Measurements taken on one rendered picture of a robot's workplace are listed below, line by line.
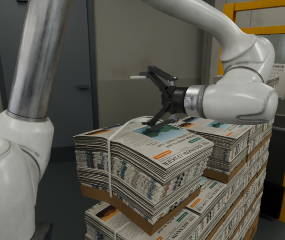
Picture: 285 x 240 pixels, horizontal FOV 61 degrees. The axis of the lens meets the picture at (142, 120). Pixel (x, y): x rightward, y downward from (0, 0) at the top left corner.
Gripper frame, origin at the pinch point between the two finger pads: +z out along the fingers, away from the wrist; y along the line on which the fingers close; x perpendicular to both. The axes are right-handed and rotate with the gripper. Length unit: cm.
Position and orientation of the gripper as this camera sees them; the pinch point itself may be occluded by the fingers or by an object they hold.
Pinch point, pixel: (136, 97)
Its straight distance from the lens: 80.2
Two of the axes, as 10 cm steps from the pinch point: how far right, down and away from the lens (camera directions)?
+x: 6.5, -1.9, 7.4
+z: -7.6, -1.0, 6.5
